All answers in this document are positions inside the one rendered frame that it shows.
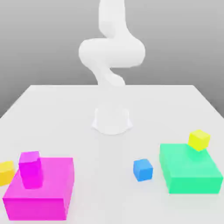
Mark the small orange-yellow cube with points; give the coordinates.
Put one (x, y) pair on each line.
(6, 173)

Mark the large green box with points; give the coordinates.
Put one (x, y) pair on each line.
(189, 172)

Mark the large magenta box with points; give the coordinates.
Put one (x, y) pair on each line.
(52, 189)

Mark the small yellow cube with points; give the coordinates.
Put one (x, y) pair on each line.
(199, 140)

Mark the small magenta cube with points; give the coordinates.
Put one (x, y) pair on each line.
(31, 172)

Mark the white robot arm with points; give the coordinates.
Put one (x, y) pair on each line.
(112, 50)

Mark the small blue cube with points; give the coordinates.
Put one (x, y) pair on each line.
(142, 170)

